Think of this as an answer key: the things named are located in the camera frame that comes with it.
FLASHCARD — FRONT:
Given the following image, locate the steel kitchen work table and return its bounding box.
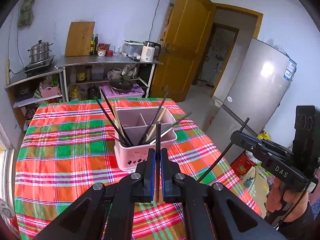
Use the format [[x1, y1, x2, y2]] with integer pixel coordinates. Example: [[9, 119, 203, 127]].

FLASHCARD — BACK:
[[55, 54, 162, 98]]

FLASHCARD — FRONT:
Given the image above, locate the person's right hand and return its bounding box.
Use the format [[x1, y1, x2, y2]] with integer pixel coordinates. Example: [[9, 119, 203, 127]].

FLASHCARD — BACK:
[[265, 175, 311, 223]]

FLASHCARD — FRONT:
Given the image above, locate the yellow snack bag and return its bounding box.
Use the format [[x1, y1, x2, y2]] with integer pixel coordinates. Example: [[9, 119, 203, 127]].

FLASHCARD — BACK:
[[257, 131, 271, 140]]

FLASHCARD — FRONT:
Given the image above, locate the red gift box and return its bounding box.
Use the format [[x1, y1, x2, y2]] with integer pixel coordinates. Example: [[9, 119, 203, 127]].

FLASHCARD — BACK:
[[231, 152, 256, 178]]

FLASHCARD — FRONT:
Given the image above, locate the silver refrigerator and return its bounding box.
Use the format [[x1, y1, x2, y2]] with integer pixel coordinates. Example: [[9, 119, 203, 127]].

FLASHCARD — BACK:
[[206, 39, 297, 152]]

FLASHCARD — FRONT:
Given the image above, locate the black chopstick leaning right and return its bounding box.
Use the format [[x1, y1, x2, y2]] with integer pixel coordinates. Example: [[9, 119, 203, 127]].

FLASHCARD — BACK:
[[147, 112, 191, 145]]

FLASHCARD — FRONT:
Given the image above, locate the black chopstick leaning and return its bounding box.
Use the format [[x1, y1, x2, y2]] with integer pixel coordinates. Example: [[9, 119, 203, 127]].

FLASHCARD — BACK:
[[147, 112, 191, 145], [94, 96, 129, 146]]

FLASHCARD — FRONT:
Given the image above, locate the black chopstick leaning left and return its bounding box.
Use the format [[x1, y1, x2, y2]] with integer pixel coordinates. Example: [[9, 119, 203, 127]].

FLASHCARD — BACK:
[[94, 96, 129, 146]]

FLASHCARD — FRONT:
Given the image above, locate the black chopstick in caddy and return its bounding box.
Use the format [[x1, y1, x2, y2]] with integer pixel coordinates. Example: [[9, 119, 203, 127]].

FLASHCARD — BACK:
[[138, 89, 171, 145]]

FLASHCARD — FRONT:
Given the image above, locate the pink plastic utensil caddy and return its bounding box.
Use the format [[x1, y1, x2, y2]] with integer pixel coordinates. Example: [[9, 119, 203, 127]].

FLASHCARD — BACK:
[[114, 107, 176, 171]]

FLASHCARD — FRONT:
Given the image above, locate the wooden chopstick in caddy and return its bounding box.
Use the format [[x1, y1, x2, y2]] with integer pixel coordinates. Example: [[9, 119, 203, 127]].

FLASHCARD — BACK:
[[144, 107, 168, 144]]

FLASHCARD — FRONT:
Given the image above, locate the dark glass jug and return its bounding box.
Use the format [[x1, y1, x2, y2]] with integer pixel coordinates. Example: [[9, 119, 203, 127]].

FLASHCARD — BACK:
[[87, 83, 98, 100]]

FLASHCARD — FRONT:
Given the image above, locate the white purple storage box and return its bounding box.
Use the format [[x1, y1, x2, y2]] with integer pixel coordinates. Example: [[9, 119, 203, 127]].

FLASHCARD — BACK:
[[100, 84, 145, 99]]

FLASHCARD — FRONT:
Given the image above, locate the black wok pan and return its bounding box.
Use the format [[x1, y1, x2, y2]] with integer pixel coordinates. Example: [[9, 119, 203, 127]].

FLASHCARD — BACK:
[[110, 79, 133, 92]]

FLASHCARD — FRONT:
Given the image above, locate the yellow wooden door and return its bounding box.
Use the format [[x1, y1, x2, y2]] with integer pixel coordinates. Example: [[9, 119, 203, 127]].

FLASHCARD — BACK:
[[150, 0, 216, 102]]

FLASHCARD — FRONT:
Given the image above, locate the pink plastic basket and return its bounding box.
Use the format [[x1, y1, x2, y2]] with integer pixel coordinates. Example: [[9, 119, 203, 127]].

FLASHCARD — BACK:
[[39, 84, 61, 98]]

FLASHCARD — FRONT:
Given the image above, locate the white electric kettle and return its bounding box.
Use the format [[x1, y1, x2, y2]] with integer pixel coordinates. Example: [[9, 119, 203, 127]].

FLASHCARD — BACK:
[[140, 41, 162, 62]]

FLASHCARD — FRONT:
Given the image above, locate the wooden side shelf unit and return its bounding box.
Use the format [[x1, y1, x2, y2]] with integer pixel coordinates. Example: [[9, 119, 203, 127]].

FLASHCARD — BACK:
[[5, 66, 68, 131]]

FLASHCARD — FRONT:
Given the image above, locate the red lidded jar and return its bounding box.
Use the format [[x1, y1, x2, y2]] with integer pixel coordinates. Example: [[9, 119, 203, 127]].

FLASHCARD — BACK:
[[97, 46, 106, 56]]

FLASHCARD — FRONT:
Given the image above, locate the dark oil bottle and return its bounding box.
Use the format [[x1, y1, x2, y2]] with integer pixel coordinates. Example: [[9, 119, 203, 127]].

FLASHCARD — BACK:
[[93, 34, 99, 55]]

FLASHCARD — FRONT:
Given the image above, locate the stainless steel steamer pot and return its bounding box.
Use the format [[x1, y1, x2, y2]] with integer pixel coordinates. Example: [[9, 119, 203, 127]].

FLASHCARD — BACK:
[[28, 40, 53, 63]]

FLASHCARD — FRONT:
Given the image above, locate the wooden cutting board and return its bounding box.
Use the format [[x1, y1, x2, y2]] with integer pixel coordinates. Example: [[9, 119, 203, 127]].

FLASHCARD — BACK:
[[65, 21, 95, 57]]

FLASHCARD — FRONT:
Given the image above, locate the green hanging cloth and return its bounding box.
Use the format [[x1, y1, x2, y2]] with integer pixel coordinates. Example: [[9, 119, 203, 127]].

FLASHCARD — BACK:
[[17, 0, 36, 27]]

